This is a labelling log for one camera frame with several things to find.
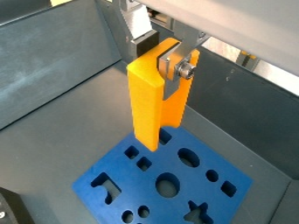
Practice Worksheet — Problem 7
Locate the orange arch block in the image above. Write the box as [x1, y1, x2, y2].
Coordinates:
[127, 38, 201, 151]

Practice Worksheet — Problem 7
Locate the blue shape sorter board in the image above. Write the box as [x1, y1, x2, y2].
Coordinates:
[73, 127, 253, 224]

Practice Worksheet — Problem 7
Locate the black box at corner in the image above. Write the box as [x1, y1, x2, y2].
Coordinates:
[0, 187, 35, 224]

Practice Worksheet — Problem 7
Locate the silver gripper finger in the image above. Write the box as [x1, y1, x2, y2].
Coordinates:
[118, 0, 159, 61]

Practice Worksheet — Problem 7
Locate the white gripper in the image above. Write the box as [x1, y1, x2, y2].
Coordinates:
[137, 0, 299, 100]

